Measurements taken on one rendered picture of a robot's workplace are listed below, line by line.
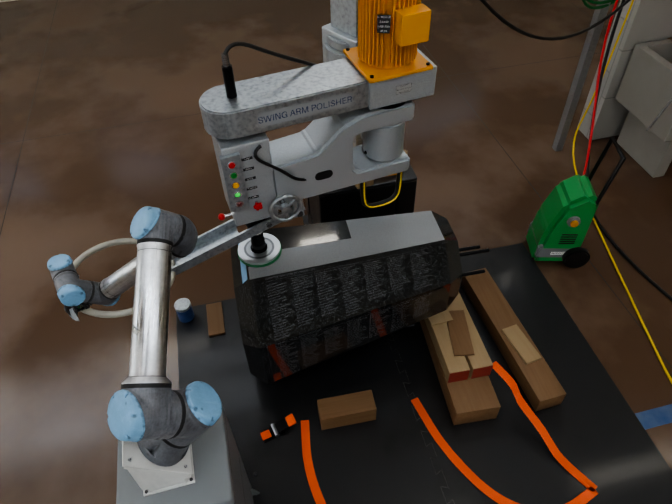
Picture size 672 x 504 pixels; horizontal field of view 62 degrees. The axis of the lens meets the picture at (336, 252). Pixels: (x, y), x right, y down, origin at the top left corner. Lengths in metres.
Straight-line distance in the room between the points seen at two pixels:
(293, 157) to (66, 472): 2.02
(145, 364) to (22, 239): 2.95
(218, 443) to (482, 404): 1.48
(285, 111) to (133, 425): 1.25
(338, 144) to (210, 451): 1.33
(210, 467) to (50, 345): 1.93
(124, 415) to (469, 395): 1.90
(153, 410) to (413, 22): 1.60
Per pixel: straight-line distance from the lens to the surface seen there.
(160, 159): 4.99
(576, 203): 3.73
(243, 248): 2.80
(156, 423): 1.82
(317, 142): 2.45
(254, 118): 2.21
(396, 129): 2.53
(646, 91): 4.83
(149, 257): 1.89
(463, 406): 3.09
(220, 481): 2.17
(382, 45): 2.29
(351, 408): 3.05
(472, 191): 4.47
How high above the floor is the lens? 2.83
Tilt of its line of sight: 46 degrees down
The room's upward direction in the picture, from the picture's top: 2 degrees counter-clockwise
